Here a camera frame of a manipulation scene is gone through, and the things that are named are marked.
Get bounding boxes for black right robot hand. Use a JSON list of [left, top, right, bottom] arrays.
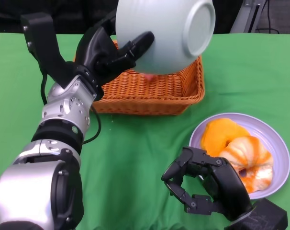
[[161, 147, 253, 221]]

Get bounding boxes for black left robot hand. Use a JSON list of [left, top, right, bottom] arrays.
[[74, 14, 156, 86]]

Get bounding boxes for white orange striped bread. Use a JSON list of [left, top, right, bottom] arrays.
[[219, 136, 274, 194]]

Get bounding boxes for orange round bread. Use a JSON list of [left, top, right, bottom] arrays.
[[201, 118, 252, 158]]

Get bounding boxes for grey-green ceramic bowl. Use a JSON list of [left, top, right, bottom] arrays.
[[115, 0, 216, 75]]

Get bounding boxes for pale lavender plate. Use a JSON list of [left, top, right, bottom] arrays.
[[189, 112, 290, 200]]

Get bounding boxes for orange wicker basket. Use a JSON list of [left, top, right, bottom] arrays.
[[74, 39, 205, 116]]

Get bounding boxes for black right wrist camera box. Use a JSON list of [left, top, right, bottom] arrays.
[[225, 198, 289, 230]]

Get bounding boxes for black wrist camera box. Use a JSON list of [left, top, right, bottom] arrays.
[[225, 198, 289, 230], [20, 13, 75, 89]]

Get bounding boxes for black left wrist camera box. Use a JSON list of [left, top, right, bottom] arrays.
[[20, 13, 75, 89]]

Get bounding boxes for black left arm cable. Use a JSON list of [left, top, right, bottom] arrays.
[[40, 69, 102, 145]]

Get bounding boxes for grey aluminium frame post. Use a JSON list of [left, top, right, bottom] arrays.
[[230, 0, 262, 34]]

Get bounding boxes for black cable on floor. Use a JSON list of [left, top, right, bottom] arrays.
[[256, 0, 279, 34]]

